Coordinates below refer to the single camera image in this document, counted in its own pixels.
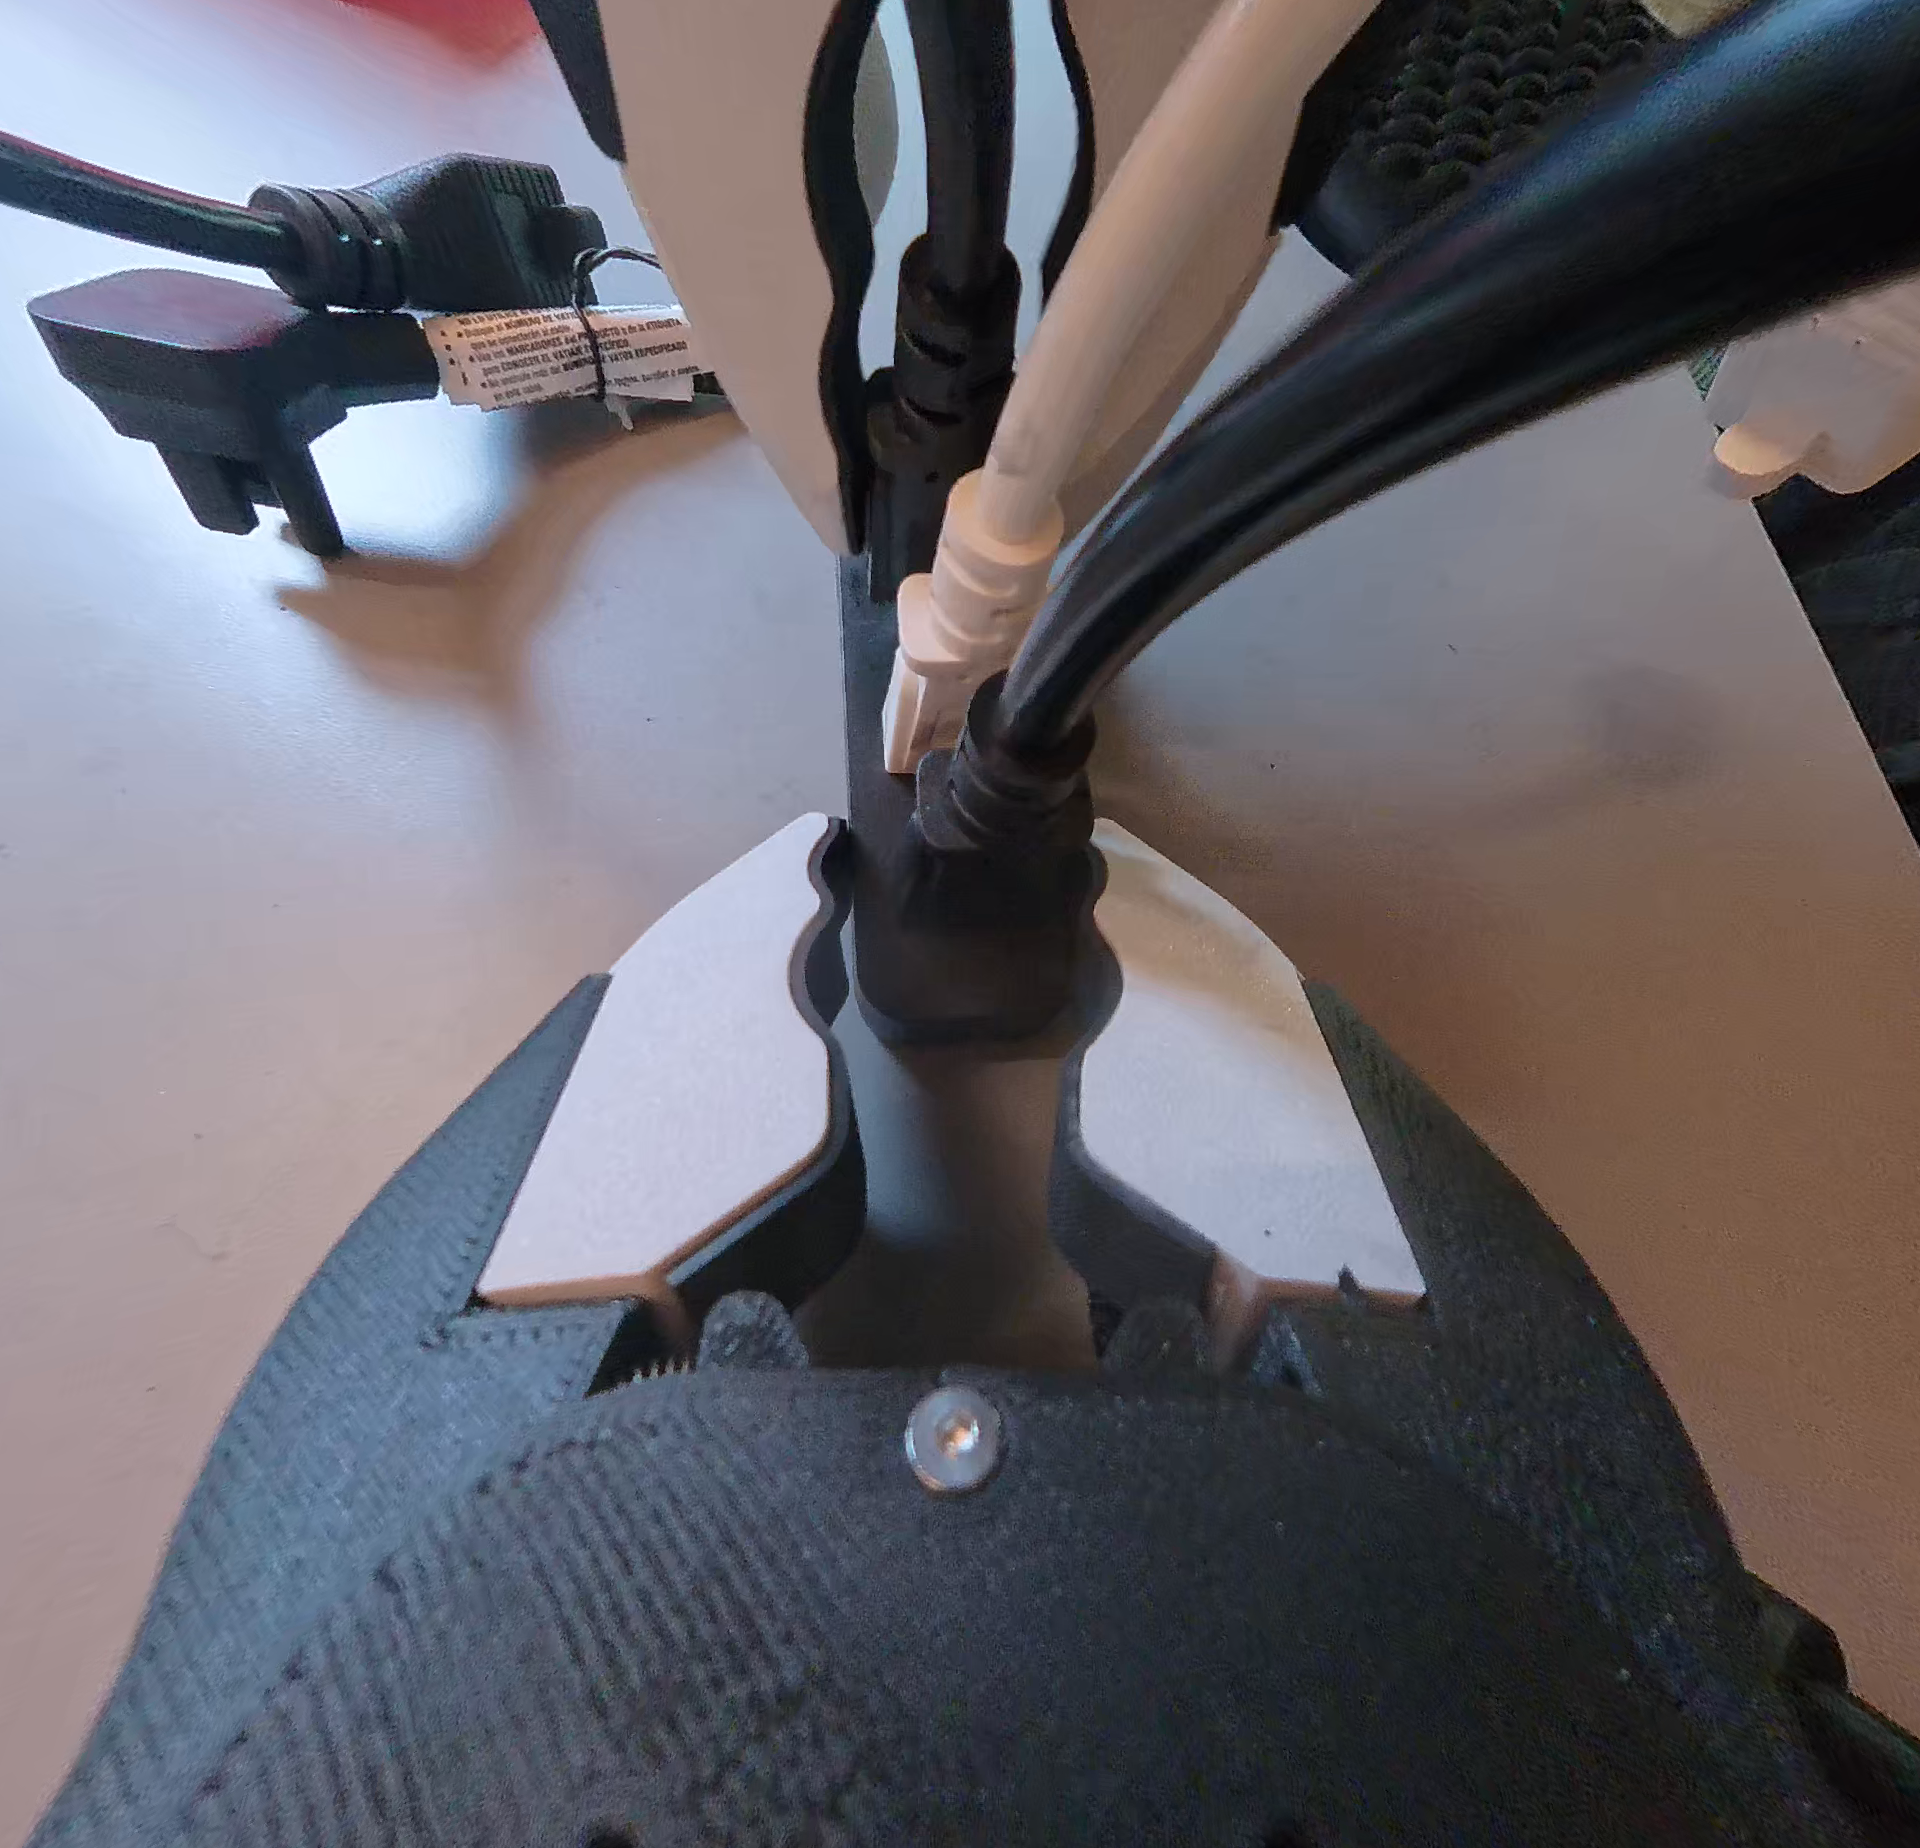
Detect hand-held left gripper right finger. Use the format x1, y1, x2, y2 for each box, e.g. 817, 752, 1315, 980
1048, 818, 1430, 1301

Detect white extension cord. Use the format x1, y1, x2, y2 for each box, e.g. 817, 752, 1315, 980
883, 0, 1920, 781

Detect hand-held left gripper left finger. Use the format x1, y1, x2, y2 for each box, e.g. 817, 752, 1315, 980
474, 812, 868, 1306

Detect thick black extension cord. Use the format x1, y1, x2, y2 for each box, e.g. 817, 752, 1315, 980
901, 0, 1920, 1821

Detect thin black extension cord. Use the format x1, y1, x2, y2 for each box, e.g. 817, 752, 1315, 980
0, 0, 1036, 602

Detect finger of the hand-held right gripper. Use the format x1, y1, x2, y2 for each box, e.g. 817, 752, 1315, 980
583, 0, 890, 556
1041, 0, 1279, 297

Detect black power strip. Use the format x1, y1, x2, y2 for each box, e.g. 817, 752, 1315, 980
27, 266, 1126, 1052

